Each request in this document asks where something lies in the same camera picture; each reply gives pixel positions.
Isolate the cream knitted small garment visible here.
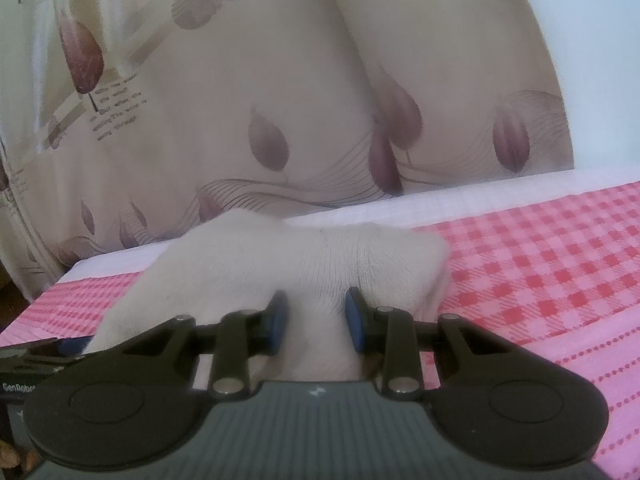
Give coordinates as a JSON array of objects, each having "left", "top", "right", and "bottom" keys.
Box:
[{"left": 88, "top": 210, "right": 450, "bottom": 385}]

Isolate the pink checked bed sheet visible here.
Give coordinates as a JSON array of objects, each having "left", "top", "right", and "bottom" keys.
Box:
[{"left": 0, "top": 167, "right": 640, "bottom": 480}]

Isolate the beige leaf print curtain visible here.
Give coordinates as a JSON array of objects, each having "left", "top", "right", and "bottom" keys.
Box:
[{"left": 1, "top": 0, "right": 574, "bottom": 299}]

